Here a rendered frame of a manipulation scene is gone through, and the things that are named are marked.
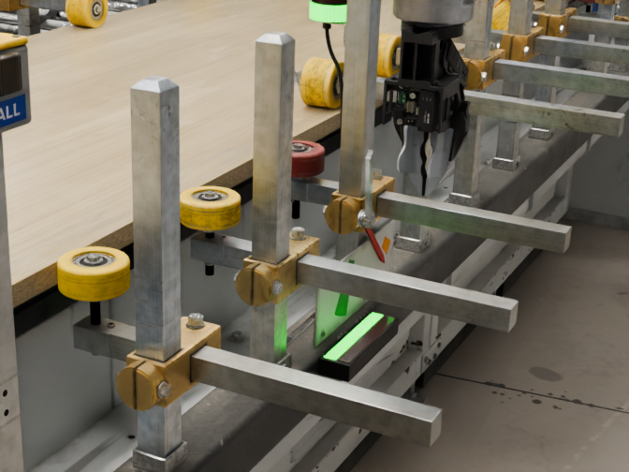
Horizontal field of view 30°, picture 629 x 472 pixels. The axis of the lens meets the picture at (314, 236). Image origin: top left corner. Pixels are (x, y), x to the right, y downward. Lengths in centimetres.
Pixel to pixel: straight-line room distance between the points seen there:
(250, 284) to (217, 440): 20
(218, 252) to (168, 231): 33
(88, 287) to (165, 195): 17
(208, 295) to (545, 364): 155
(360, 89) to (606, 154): 255
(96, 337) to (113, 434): 24
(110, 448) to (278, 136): 45
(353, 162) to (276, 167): 26
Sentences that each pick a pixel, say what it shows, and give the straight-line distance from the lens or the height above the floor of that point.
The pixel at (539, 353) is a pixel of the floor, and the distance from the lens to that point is 321.
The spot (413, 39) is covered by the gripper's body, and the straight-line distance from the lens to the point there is 131.
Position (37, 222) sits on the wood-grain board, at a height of 90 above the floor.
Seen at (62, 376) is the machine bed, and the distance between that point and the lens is 149.
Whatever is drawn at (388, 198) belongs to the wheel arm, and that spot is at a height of 86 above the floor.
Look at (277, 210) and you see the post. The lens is 141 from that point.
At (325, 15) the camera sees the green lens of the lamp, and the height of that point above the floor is 112.
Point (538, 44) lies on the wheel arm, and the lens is 234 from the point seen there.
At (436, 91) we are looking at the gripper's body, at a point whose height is 110.
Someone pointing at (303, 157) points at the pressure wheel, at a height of 90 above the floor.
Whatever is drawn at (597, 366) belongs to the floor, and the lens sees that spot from 319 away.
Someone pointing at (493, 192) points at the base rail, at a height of 70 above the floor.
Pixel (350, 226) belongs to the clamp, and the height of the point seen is 84.
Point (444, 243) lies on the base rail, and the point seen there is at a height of 70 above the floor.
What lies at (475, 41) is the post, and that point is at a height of 100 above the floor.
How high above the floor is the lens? 142
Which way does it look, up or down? 21 degrees down
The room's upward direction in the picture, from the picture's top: 2 degrees clockwise
